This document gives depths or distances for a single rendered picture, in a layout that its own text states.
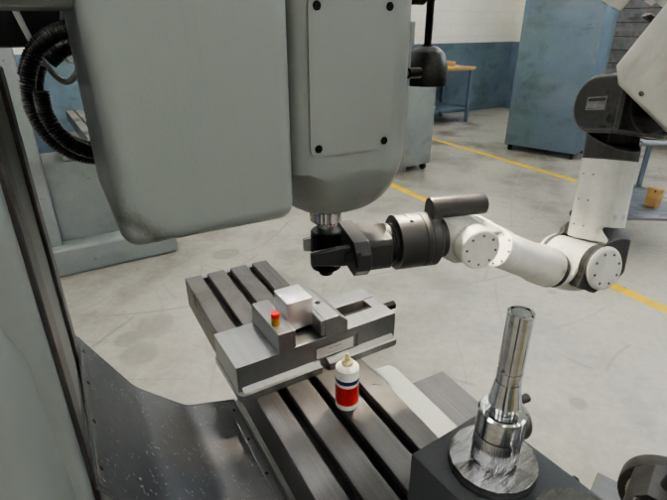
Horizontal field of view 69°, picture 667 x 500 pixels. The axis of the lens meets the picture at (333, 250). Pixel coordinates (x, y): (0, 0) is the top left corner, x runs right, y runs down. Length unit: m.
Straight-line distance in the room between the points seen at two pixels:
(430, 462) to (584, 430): 1.87
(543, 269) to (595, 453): 1.50
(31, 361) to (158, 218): 0.17
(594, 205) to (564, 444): 1.49
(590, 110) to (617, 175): 0.12
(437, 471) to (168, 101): 0.46
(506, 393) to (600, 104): 0.60
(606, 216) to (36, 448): 0.88
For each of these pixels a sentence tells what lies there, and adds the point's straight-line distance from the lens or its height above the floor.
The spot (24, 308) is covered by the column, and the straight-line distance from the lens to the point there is 0.49.
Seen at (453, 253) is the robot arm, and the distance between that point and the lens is 0.80.
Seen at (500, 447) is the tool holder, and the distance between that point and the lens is 0.54.
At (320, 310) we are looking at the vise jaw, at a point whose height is 1.05.
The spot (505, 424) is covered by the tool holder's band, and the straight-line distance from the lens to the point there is 0.52.
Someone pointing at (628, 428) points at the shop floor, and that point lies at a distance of 2.51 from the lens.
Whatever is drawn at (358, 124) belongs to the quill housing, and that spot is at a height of 1.44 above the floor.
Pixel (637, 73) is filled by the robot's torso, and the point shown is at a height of 1.48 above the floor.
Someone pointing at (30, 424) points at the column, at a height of 1.22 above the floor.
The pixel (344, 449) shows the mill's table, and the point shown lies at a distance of 0.83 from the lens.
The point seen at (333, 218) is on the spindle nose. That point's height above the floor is 1.29.
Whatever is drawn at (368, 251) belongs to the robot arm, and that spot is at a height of 1.25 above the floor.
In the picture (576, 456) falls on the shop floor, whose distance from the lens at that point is 2.29.
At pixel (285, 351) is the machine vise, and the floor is 1.01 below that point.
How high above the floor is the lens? 1.55
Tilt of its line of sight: 25 degrees down
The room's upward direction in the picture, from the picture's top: straight up
